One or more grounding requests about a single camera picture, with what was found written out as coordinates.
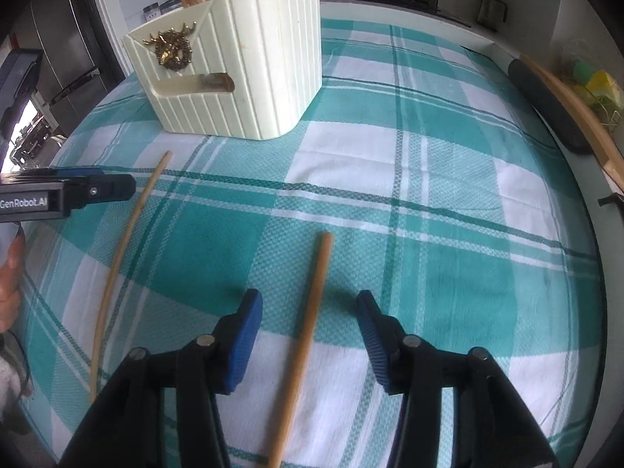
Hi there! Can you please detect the small wire rack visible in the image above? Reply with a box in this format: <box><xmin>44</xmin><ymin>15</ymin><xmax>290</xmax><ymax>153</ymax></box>
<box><xmin>585</xmin><ymin>88</ymin><xmax>624</xmax><ymax>130</ymax></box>

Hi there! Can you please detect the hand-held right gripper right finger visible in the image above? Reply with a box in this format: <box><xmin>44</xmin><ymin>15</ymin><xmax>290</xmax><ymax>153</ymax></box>
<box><xmin>354</xmin><ymin>290</ymin><xmax>559</xmax><ymax>468</ymax></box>

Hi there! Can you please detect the black oblong pad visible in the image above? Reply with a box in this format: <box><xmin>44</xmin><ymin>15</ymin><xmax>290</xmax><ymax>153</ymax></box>
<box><xmin>507</xmin><ymin>56</ymin><xmax>594</xmax><ymax>155</ymax></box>

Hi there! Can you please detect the black door frame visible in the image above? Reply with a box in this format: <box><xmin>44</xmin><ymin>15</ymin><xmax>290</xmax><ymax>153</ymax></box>
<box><xmin>66</xmin><ymin>0</ymin><xmax>128</xmax><ymax>81</ymax></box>

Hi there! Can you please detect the wooden cutting board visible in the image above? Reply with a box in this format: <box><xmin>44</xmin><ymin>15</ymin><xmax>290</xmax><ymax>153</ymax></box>
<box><xmin>519</xmin><ymin>53</ymin><xmax>624</xmax><ymax>191</ymax></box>

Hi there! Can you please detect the black gas cooktop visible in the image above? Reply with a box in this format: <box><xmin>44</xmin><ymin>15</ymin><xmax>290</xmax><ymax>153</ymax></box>
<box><xmin>319</xmin><ymin>0</ymin><xmax>471</xmax><ymax>27</ymax></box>

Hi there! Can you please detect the teal checked tablecloth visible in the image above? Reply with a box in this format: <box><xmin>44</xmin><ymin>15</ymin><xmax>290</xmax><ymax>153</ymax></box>
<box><xmin>22</xmin><ymin>0</ymin><xmax>603</xmax><ymax>468</ymax></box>

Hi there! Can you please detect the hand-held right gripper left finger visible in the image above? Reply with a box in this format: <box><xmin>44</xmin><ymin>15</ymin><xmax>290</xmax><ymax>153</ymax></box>
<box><xmin>58</xmin><ymin>289</ymin><xmax>264</xmax><ymax>468</ymax></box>

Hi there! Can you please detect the person's left hand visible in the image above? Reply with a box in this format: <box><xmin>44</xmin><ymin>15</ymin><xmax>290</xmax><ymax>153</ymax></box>
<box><xmin>0</xmin><ymin>227</ymin><xmax>26</xmax><ymax>335</ymax></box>

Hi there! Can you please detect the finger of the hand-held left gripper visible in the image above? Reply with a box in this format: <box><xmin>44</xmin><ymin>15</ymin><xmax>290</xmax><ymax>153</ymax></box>
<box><xmin>63</xmin><ymin>174</ymin><xmax>137</xmax><ymax>210</ymax></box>
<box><xmin>10</xmin><ymin>168</ymin><xmax>105</xmax><ymax>180</ymax></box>

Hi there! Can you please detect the grey refrigerator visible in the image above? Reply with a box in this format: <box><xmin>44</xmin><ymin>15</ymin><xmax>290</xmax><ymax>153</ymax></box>
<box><xmin>14</xmin><ymin>0</ymin><xmax>125</xmax><ymax>132</ymax></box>

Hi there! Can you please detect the plastic bag of sponges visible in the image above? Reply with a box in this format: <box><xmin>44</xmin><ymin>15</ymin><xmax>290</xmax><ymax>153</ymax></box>
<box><xmin>556</xmin><ymin>34</ymin><xmax>624</xmax><ymax>113</ymax></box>

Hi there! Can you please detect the wooden furniture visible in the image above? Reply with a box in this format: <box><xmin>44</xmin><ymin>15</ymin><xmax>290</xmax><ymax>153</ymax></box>
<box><xmin>10</xmin><ymin>107</ymin><xmax>66</xmax><ymax>167</ymax></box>

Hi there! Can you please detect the cream ribbed utensil holder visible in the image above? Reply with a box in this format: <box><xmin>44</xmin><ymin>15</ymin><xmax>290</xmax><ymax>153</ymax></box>
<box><xmin>122</xmin><ymin>0</ymin><xmax>323</xmax><ymax>142</ymax></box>

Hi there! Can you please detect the dark glass kettle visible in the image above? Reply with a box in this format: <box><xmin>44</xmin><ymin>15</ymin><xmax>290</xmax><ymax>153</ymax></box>
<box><xmin>475</xmin><ymin>0</ymin><xmax>509</xmax><ymax>32</ymax></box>

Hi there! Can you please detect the pale wooden chopstick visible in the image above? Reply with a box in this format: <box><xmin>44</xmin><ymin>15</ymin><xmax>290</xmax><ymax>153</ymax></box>
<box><xmin>266</xmin><ymin>231</ymin><xmax>335</xmax><ymax>468</ymax></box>

